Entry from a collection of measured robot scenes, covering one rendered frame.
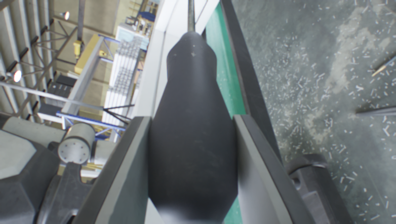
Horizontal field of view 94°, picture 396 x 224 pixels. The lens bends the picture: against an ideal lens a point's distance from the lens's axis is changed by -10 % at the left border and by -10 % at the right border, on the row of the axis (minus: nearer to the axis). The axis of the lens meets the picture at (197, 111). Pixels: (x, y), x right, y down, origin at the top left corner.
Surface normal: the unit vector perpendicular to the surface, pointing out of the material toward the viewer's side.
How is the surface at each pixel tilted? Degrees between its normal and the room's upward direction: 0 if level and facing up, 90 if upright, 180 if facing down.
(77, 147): 93
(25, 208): 118
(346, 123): 0
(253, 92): 90
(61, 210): 95
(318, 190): 45
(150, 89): 90
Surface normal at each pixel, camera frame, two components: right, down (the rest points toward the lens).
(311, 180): -0.33, -0.63
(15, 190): 0.80, -0.31
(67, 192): 0.51, -0.62
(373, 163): -0.90, -0.25
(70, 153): 0.30, 0.34
